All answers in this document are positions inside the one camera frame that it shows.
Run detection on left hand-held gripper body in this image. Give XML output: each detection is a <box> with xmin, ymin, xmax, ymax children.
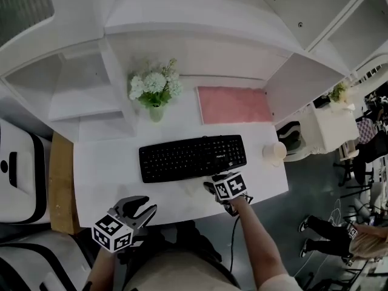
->
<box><xmin>92</xmin><ymin>200</ymin><xmax>149</xmax><ymax>253</ymax></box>

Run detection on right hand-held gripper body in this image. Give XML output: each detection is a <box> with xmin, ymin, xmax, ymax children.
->
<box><xmin>212</xmin><ymin>171</ymin><xmax>254</xmax><ymax>217</ymax></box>

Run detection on black keyboard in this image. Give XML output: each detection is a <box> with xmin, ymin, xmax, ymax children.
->
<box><xmin>138</xmin><ymin>134</ymin><xmax>248</xmax><ymax>184</ymax></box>

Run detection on person's left forearm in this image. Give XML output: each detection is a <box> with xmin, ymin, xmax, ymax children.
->
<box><xmin>84</xmin><ymin>247</ymin><xmax>119</xmax><ymax>291</ymax></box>

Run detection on person's right forearm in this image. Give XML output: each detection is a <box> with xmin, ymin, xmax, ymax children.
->
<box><xmin>229</xmin><ymin>194</ymin><xmax>292</xmax><ymax>288</ymax></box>

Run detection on person's black trousers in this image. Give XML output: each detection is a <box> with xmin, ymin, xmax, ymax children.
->
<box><xmin>119</xmin><ymin>219</ymin><xmax>242</xmax><ymax>291</ymax></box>

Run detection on white cup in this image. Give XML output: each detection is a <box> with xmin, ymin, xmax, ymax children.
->
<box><xmin>262</xmin><ymin>141</ymin><xmax>287</xmax><ymax>168</ymax></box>

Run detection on person's beige shirt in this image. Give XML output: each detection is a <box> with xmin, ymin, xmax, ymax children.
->
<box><xmin>124</xmin><ymin>249</ymin><xmax>304</xmax><ymax>291</ymax></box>

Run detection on brown cardboard box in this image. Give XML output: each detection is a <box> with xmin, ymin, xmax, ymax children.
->
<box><xmin>48</xmin><ymin>131</ymin><xmax>81</xmax><ymax>235</ymax></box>

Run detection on black cushioned stool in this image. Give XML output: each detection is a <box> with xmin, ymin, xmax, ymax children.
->
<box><xmin>276</xmin><ymin>120</ymin><xmax>303</xmax><ymax>163</ymax></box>

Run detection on pink mat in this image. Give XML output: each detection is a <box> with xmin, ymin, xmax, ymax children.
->
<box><xmin>196</xmin><ymin>85</ymin><xmax>273</xmax><ymax>125</ymax></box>

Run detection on white and black service robot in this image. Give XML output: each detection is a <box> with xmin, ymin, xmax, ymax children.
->
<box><xmin>0</xmin><ymin>118</ymin><xmax>54</xmax><ymax>226</ymax></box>
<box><xmin>0</xmin><ymin>241</ymin><xmax>92</xmax><ymax>291</ymax></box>

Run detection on white flowers in vase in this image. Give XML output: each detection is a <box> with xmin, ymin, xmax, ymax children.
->
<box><xmin>129</xmin><ymin>58</ymin><xmax>184</xmax><ymax>123</ymax></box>

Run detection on white ornate dressing table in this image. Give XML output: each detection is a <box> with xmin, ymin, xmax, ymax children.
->
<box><xmin>283</xmin><ymin>101</ymin><xmax>360</xmax><ymax>163</ymax></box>

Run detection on flower plant in black pot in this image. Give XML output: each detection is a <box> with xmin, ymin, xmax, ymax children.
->
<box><xmin>313</xmin><ymin>82</ymin><xmax>355</xmax><ymax>112</ymax></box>

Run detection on checkered fabric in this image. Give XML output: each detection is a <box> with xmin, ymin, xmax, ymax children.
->
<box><xmin>356</xmin><ymin>116</ymin><xmax>377</xmax><ymax>142</ymax></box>

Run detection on black office chair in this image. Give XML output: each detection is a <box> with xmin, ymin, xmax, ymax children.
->
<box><xmin>333</xmin><ymin>129</ymin><xmax>388</xmax><ymax>188</ymax></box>

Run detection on white hutch shelf cabinet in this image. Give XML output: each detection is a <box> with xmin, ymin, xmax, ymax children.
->
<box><xmin>0</xmin><ymin>0</ymin><xmax>388</xmax><ymax>142</ymax></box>

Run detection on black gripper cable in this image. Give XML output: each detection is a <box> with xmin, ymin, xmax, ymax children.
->
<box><xmin>227</xmin><ymin>214</ymin><xmax>241</xmax><ymax>274</ymax></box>

